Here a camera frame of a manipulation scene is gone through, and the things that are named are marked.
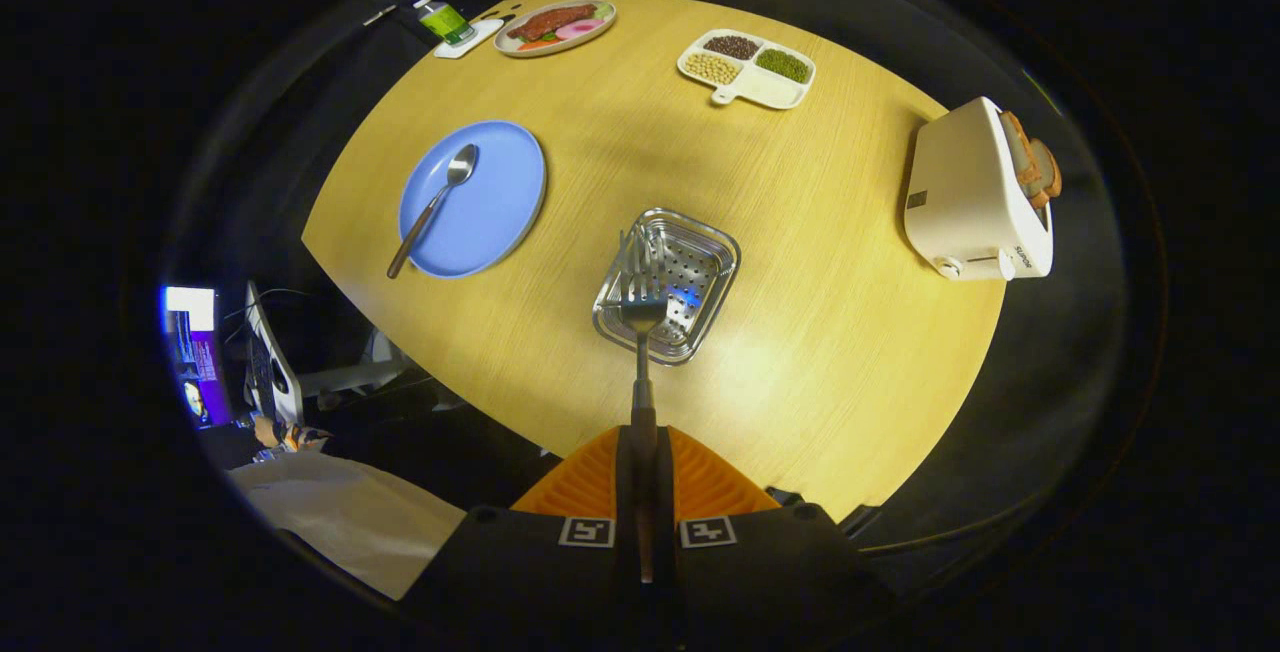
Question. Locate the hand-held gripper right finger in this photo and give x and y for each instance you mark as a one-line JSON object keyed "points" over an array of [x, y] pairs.
{"points": [[664, 472]]}

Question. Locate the lit computer monitor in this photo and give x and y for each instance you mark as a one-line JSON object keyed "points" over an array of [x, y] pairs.
{"points": [[200, 352]]}

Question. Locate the perforated metal basket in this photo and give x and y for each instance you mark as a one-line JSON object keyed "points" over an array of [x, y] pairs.
{"points": [[700, 272]]}

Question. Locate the blue round plate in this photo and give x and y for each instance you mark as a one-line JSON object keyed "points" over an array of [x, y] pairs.
{"points": [[495, 202]]}

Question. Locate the white stand device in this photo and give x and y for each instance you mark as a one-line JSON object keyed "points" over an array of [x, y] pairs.
{"points": [[268, 362]]}

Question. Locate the plate of steak and vegetables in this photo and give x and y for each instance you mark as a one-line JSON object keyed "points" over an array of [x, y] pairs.
{"points": [[555, 24]]}

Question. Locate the white toaster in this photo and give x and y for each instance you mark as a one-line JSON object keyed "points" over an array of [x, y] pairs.
{"points": [[965, 202]]}

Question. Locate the white divided tray of beans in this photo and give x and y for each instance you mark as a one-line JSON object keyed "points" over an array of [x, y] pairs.
{"points": [[760, 84]]}

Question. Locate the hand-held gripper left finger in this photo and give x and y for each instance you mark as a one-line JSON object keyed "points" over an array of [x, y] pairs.
{"points": [[624, 472]]}

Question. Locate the white cloth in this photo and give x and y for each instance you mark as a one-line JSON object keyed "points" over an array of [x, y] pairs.
{"points": [[350, 517]]}

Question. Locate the toast slice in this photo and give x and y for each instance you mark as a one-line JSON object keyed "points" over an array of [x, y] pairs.
{"points": [[1018, 152], [1048, 172]]}

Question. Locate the white square coaster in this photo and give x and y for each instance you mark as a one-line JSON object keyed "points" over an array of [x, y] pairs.
{"points": [[478, 36]]}

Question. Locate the green drink bottle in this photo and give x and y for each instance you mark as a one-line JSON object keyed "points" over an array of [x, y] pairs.
{"points": [[445, 22]]}

